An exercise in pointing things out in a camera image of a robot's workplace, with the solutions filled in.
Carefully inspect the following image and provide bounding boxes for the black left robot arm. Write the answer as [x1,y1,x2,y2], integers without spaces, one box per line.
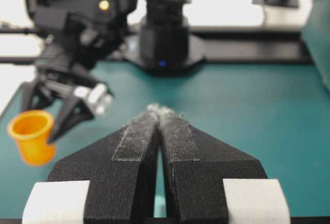
[3,0,137,143]

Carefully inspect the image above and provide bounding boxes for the black table frame rail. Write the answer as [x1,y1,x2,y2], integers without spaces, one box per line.
[107,27,312,70]

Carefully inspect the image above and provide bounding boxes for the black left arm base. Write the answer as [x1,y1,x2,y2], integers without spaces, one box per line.
[124,0,205,75]

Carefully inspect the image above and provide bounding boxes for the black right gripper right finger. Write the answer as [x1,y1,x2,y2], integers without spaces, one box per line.
[159,113,291,223]

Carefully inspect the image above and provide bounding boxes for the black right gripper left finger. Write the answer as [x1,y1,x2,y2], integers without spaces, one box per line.
[22,111,158,224]

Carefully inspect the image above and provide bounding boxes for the orange plastic cup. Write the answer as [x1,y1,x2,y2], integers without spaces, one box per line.
[7,110,56,166]

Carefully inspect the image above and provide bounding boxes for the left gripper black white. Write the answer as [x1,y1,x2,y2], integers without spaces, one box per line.
[21,53,113,143]

